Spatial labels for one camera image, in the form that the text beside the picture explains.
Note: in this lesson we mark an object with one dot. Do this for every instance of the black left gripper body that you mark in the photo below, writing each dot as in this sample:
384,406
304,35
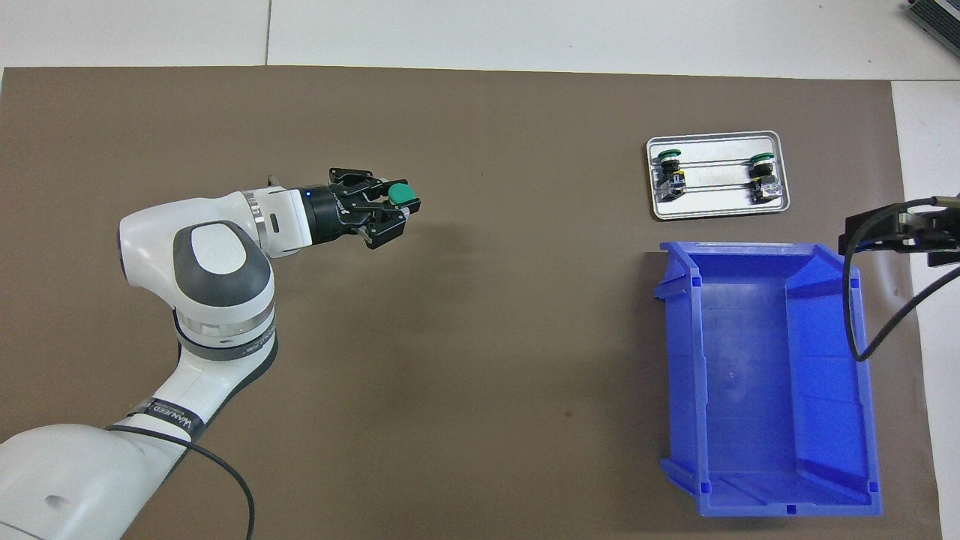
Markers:
330,214

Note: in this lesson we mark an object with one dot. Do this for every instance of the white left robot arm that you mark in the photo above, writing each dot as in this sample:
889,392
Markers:
210,300

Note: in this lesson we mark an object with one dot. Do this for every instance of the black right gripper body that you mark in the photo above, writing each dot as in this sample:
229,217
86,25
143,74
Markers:
941,238

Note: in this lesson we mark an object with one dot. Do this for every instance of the dark grey ribbed device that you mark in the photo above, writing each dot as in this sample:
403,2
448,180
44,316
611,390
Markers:
937,22

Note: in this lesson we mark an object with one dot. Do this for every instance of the blue plastic storage bin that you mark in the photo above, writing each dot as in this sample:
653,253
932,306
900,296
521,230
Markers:
750,390

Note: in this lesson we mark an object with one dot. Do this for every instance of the grey metal tray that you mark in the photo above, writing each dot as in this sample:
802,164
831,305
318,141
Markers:
716,202

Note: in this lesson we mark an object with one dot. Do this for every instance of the green push button switch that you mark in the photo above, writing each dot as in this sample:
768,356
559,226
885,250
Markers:
669,156
762,158
401,194

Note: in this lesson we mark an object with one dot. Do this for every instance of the brown table mat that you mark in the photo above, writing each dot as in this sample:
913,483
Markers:
487,337

